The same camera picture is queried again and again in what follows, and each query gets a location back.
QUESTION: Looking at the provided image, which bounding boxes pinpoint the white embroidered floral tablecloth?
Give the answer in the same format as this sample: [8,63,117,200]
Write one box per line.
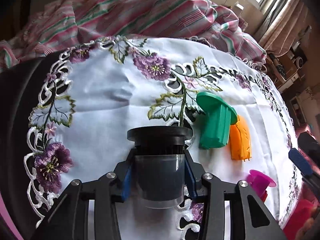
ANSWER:
[24,37,301,239]

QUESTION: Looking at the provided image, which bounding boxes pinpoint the orange plastic piece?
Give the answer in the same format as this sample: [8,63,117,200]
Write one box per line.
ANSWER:
[229,115,252,161]

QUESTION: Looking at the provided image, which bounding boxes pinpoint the black lidded clear jar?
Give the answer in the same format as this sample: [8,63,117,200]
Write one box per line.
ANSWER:
[127,126,193,209]

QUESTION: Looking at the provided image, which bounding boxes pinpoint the striped pink green cloth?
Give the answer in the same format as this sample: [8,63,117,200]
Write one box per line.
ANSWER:
[1,0,267,70]

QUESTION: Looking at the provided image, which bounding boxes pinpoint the magenta flanged plastic piece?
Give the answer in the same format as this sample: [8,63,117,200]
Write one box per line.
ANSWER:
[246,170,277,202]

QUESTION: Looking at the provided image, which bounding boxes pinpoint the green flanged plastic spool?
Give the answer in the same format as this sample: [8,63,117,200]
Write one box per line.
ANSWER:
[196,92,238,150]

